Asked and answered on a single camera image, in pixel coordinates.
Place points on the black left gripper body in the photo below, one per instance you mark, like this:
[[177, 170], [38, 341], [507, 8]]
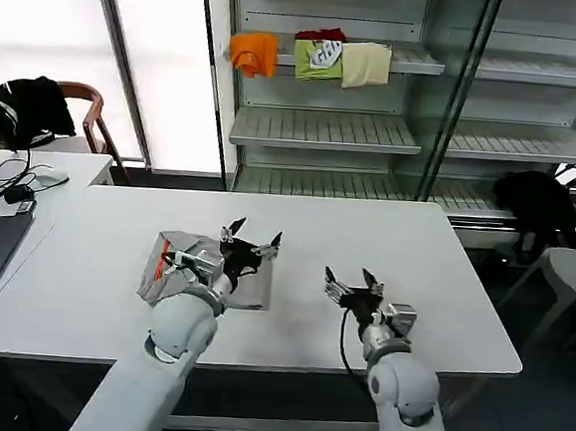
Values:
[[238, 259]]

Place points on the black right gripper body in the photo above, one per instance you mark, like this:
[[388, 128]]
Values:
[[363, 304]]

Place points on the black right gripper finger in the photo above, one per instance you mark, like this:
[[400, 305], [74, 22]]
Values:
[[374, 287], [334, 288]]

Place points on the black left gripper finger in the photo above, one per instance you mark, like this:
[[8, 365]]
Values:
[[269, 249], [229, 232]]

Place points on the grey printed t-shirt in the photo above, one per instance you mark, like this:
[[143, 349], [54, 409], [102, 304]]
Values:
[[178, 244]]

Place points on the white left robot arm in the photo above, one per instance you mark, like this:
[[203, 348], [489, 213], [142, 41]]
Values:
[[179, 327]]

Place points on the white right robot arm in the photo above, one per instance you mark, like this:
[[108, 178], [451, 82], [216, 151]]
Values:
[[404, 389]]

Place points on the white work table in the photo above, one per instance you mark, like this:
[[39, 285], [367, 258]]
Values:
[[366, 231]]

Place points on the grey metal shelf with clothes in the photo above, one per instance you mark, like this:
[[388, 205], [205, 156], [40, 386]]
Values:
[[325, 128]]

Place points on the white desk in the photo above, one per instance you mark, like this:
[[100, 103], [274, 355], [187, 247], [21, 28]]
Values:
[[85, 164]]

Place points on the brown wooden chair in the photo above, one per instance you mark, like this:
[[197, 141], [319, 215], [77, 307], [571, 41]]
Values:
[[94, 110]]

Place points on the white computer mouse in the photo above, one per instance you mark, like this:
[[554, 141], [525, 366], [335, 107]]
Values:
[[51, 177]]

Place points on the grey metal shelf rack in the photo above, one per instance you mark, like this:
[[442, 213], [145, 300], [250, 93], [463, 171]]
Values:
[[523, 146]]

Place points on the small black adapter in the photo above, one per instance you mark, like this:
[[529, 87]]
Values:
[[16, 195]]

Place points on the grey window frame post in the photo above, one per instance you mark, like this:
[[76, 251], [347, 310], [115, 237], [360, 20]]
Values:
[[124, 78]]

